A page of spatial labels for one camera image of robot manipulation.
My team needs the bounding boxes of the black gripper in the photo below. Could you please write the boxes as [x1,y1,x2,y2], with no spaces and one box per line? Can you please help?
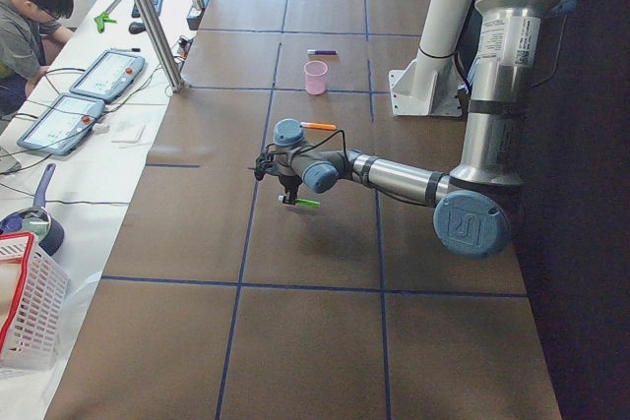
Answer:
[279,175,299,206]

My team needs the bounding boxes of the green highlighter pen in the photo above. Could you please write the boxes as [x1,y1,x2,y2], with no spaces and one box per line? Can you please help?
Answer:
[278,195,321,208]

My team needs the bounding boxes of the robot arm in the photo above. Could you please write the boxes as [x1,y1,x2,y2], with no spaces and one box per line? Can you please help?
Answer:
[259,0,560,260]

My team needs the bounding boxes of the orange highlighter pen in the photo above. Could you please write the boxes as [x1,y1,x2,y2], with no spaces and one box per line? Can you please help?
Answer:
[300,121,338,132]

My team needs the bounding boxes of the pink mesh pen holder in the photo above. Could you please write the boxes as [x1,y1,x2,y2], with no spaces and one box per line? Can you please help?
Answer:
[303,60,328,95]

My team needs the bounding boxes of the purple highlighter pen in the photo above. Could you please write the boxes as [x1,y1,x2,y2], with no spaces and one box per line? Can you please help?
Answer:
[306,49,338,56]

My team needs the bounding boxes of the black marker pen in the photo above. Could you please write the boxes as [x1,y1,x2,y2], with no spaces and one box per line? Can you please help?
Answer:
[115,47,142,52]

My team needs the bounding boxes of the white folded cloth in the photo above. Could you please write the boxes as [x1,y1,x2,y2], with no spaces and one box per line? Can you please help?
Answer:
[111,122,146,144]

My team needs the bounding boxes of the far teach pendant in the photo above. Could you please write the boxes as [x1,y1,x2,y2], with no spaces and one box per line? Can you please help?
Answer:
[69,49,146,103]

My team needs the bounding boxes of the teach pendant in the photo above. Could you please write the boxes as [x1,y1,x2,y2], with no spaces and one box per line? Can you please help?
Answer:
[69,49,146,103]
[17,93,105,155]

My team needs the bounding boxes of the black computer mouse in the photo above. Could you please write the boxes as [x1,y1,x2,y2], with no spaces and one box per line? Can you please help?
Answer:
[128,22,146,34]

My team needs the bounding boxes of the near teach pendant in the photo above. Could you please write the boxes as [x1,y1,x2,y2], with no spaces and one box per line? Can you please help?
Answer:
[17,93,105,155]

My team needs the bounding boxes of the blue saucepan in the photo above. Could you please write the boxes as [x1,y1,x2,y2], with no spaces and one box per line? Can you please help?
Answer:
[1,163,65,256]

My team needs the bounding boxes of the white red plastic basket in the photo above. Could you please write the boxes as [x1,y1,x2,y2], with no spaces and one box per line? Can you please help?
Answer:
[1,232,69,379]

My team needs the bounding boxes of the seated person grey shirt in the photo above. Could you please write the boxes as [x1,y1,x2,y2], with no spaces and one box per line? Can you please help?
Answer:
[1,0,74,115]

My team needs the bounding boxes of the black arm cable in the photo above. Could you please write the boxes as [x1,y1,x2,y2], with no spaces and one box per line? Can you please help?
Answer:
[260,129,444,207]

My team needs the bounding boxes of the white camera pole with base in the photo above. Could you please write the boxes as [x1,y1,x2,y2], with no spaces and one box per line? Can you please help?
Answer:
[389,0,473,117]

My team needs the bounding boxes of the green handled grabber tool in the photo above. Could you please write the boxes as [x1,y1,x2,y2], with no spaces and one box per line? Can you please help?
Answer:
[94,0,122,33]

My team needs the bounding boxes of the aluminium frame post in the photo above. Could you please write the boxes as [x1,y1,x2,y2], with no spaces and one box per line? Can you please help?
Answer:
[134,0,185,93]

